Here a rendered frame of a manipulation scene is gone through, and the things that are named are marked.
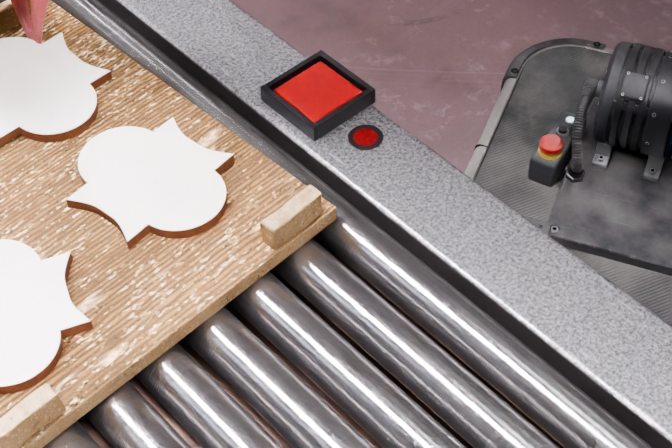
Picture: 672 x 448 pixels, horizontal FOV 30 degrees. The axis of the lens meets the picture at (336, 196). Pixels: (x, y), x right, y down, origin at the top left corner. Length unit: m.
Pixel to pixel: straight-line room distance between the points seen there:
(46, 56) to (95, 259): 0.24
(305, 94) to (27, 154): 0.26
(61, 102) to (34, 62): 0.06
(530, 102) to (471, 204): 1.09
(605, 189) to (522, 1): 0.83
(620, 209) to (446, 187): 0.91
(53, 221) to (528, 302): 0.40
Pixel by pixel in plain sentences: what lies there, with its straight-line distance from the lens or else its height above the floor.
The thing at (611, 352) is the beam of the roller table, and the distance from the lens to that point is 1.00.
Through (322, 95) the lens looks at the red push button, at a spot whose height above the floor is 0.93.
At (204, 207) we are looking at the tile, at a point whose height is 0.95.
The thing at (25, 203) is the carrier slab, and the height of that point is 0.94.
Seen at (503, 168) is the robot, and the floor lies 0.24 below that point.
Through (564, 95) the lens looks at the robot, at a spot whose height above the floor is 0.24.
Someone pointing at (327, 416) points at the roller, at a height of 0.92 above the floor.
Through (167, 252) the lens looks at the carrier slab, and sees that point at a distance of 1.03.
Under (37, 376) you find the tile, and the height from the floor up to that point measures 0.94.
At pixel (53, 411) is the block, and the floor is 0.95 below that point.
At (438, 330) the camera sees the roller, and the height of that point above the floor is 0.91.
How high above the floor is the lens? 1.72
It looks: 48 degrees down
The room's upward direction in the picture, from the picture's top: 2 degrees counter-clockwise
